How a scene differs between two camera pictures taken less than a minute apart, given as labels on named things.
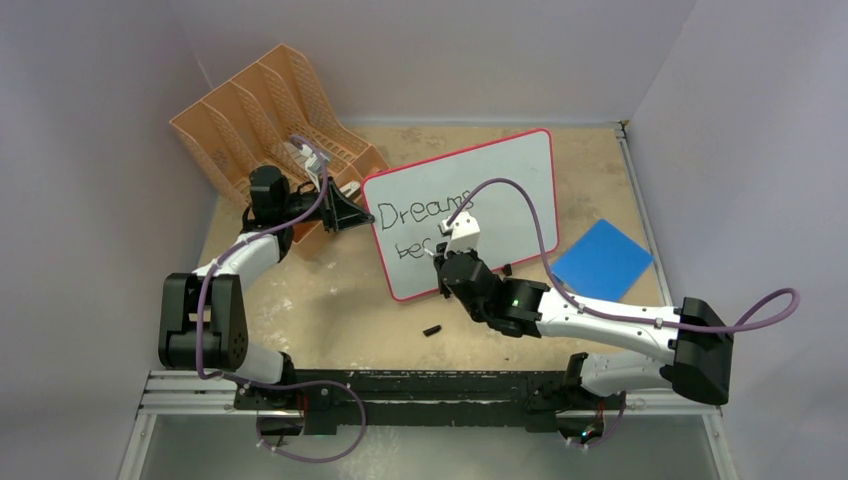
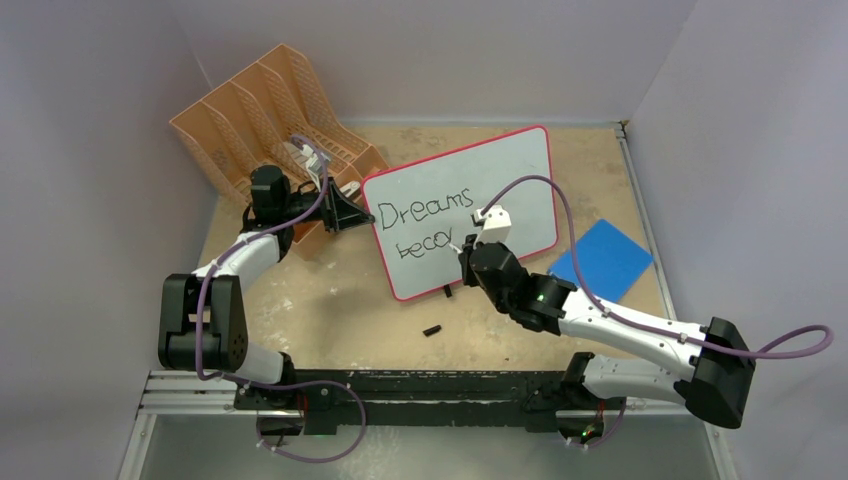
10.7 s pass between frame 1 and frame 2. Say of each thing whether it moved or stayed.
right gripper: moved
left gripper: stayed
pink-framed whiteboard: stayed
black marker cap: stayed
